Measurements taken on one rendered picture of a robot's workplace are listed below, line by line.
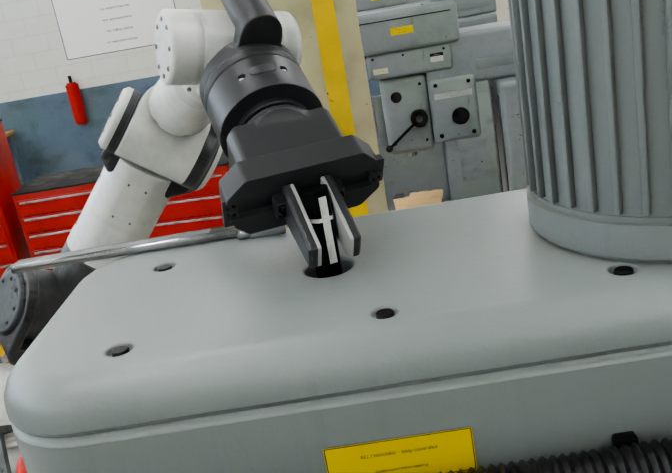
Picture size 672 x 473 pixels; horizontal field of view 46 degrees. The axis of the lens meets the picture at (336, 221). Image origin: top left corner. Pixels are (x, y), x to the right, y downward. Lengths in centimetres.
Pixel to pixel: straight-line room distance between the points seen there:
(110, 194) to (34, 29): 920
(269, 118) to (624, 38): 26
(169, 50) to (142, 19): 911
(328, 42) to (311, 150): 169
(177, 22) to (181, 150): 26
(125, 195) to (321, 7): 137
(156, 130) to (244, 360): 49
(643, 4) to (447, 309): 21
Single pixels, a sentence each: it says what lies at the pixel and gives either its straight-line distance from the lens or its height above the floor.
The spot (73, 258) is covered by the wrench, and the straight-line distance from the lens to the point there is 73.
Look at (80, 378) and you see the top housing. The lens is 51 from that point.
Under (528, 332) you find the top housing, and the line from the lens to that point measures 48.
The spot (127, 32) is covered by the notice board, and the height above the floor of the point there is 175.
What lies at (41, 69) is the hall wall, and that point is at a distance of 1020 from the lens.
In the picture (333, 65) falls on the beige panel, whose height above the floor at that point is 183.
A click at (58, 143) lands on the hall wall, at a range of 1030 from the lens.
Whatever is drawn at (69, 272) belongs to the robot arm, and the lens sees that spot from 105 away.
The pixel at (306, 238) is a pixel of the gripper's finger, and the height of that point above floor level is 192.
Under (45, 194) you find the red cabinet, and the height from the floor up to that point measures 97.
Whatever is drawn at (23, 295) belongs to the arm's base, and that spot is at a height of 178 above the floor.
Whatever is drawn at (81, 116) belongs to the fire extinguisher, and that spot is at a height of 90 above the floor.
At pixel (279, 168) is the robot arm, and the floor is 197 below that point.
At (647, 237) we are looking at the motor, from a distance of 52.
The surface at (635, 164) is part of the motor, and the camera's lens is 51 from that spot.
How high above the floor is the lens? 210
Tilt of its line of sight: 18 degrees down
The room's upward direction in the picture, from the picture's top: 10 degrees counter-clockwise
